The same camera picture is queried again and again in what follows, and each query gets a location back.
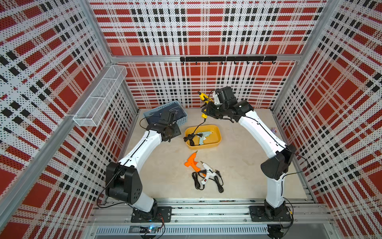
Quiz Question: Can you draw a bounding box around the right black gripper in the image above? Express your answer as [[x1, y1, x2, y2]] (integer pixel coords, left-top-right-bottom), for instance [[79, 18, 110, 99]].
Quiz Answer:
[[202, 101, 228, 120]]

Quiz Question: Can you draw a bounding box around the yellow glue gun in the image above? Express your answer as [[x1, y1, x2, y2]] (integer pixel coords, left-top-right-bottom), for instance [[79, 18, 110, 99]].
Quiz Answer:
[[183, 91, 215, 147]]

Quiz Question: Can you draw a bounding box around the yellow storage box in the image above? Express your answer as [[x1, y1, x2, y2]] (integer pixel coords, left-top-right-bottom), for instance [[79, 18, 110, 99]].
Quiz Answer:
[[186, 124, 222, 150]]

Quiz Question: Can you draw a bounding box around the light blue glue gun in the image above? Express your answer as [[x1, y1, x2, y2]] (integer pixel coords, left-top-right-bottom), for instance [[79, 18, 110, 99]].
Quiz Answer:
[[196, 131, 212, 145]]

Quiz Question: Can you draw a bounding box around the orange glue gun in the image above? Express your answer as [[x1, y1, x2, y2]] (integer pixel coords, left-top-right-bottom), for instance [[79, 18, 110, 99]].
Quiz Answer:
[[185, 151, 206, 177]]

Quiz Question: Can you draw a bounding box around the white glue gun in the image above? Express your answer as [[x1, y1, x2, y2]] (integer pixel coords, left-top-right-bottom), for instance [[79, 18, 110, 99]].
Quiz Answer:
[[192, 162, 224, 193]]

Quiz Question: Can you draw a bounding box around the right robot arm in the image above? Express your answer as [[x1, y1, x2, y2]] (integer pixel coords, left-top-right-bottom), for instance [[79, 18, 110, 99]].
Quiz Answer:
[[203, 101, 295, 220]]

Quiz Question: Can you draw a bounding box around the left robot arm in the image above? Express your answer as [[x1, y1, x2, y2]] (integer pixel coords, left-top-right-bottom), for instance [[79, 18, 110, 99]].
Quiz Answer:
[[104, 111, 181, 218]]

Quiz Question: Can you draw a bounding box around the dark cloth in basket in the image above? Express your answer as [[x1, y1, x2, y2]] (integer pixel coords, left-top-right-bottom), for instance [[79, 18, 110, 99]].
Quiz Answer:
[[144, 102, 185, 124]]

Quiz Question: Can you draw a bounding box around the blue plastic basket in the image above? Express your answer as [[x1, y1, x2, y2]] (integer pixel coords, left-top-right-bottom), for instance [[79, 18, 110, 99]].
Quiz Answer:
[[143, 100, 188, 126]]

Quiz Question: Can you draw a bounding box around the green circuit board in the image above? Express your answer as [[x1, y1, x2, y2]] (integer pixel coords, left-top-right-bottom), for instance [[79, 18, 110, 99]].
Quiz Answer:
[[139, 226, 160, 234]]

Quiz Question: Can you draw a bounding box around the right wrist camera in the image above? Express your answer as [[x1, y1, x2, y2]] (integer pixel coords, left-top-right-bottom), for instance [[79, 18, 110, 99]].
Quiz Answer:
[[213, 86, 237, 107]]

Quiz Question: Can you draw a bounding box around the black hook rail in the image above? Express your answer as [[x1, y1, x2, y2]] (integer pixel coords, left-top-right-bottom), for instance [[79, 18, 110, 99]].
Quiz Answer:
[[180, 56, 278, 63]]

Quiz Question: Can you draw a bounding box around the white wire wall basket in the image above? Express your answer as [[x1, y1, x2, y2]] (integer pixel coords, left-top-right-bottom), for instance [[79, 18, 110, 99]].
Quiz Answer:
[[73, 65, 127, 127]]

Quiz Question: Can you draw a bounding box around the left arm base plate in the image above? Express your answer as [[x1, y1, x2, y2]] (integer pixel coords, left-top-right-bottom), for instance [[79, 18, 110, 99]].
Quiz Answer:
[[130, 206, 173, 223]]

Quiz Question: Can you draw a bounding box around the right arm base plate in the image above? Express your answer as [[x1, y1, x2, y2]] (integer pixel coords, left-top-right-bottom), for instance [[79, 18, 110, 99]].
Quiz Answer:
[[249, 206, 291, 223]]

